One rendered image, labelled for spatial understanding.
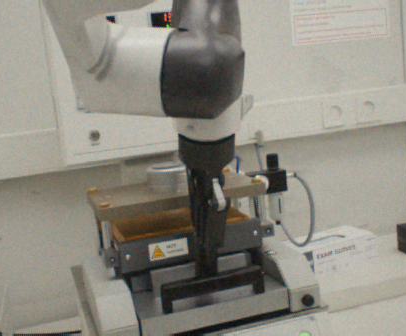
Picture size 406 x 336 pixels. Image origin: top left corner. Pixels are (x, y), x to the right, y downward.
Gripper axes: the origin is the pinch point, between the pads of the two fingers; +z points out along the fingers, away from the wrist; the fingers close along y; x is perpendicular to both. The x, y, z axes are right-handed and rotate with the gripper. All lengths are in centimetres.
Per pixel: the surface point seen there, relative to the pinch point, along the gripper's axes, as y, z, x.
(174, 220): -13.2, 1.1, -1.2
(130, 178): -32.5, 2.6, -4.6
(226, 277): 4.1, 0.7, 1.7
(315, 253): -32, 29, 37
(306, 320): 7.6, 8.6, 13.0
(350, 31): -71, -11, 65
